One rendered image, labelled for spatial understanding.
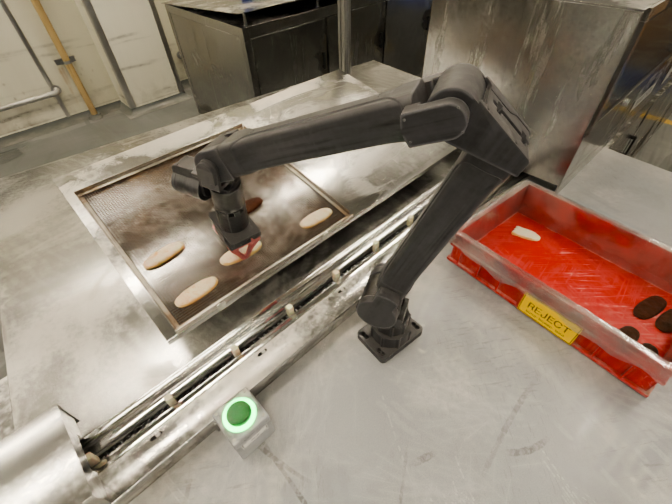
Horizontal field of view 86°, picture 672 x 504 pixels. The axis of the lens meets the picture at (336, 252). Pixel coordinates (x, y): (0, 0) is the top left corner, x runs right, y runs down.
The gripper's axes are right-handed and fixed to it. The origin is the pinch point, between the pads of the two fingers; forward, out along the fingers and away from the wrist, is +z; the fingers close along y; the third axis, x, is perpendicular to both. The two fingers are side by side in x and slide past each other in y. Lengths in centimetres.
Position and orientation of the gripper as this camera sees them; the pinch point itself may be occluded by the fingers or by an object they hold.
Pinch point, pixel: (240, 250)
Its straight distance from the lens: 82.1
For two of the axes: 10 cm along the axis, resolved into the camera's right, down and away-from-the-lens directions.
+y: 6.1, 6.5, -4.5
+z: -0.7, 6.1, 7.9
